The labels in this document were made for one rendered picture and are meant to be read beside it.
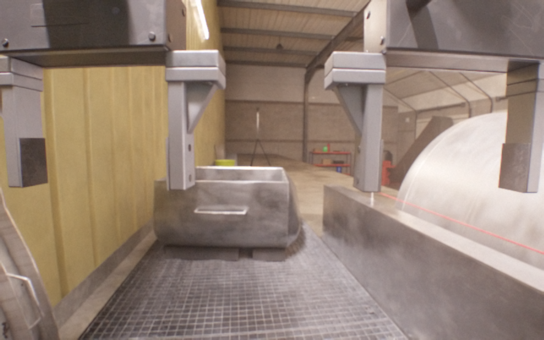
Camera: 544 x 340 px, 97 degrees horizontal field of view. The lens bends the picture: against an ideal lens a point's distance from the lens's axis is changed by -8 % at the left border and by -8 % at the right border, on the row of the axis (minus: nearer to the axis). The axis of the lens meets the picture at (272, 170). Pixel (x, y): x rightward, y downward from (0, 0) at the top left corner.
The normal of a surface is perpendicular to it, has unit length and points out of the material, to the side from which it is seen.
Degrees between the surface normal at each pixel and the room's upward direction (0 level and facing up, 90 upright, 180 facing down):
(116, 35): 90
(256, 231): 96
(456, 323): 90
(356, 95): 90
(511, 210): 68
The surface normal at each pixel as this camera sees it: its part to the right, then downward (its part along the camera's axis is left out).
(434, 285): -0.99, 0.00
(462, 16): 0.00, 0.11
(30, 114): 1.00, 0.01
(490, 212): -0.93, -0.33
